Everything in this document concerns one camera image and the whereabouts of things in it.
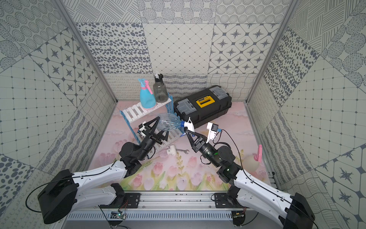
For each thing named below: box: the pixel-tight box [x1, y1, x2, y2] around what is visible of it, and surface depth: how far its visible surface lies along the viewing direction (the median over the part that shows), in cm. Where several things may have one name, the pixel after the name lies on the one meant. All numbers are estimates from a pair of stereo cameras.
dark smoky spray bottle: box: [152, 73, 169, 104], surface depth 77 cm
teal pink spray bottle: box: [137, 78, 157, 110], surface depth 73 cm
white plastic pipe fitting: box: [166, 145, 177, 156], surface depth 91 cm
